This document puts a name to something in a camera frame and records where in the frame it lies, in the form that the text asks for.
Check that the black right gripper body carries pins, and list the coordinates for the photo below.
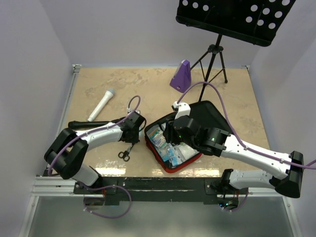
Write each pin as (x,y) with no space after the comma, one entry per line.
(174,137)

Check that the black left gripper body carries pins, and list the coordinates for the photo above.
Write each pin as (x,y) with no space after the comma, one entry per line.
(134,138)

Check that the white gauze packet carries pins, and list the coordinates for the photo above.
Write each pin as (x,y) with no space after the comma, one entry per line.
(187,152)

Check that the beige bandage pack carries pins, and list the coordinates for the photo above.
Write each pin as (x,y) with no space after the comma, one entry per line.
(155,135)

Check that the blue wipe sachets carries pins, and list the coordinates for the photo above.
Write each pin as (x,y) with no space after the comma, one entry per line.
(172,155)

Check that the black handled scissors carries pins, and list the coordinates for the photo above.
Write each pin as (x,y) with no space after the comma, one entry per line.
(125,154)

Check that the red black medicine kit case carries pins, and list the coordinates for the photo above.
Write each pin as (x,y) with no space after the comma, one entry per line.
(209,140)

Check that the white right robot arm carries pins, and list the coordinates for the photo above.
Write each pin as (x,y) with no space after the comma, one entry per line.
(281,172)

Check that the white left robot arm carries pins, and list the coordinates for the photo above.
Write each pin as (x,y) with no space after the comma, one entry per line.
(67,152)

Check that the white microphone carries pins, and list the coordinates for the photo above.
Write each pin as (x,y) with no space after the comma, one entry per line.
(107,96)

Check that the purple metronome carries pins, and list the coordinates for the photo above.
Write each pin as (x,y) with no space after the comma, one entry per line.
(182,80)

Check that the black microphone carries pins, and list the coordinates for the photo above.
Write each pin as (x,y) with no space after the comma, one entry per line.
(77,125)

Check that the black music stand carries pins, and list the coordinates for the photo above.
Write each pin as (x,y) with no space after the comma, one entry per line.
(251,21)

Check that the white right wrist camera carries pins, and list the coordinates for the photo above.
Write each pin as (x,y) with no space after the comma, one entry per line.
(181,109)

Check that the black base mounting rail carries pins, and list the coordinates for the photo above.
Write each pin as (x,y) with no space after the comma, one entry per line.
(158,189)

